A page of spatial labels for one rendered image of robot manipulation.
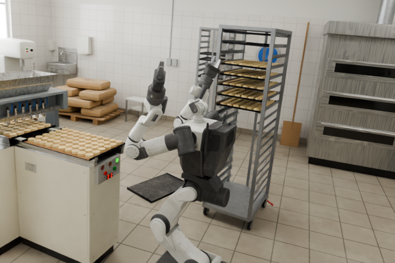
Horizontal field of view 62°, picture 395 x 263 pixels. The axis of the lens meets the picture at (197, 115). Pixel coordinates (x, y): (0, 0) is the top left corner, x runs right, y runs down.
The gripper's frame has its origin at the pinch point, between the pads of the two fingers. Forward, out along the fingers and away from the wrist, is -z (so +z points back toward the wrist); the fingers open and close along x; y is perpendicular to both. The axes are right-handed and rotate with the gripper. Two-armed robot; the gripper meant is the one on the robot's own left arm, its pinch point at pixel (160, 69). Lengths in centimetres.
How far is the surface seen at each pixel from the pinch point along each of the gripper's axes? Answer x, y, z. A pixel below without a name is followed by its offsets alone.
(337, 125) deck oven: 205, 257, 148
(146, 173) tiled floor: 145, 13, 228
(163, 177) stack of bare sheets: 133, 34, 219
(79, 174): 15, -38, 97
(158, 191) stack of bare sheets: 101, 27, 207
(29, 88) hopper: 78, -91, 82
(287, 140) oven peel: 274, 240, 239
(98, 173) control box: 15, -26, 94
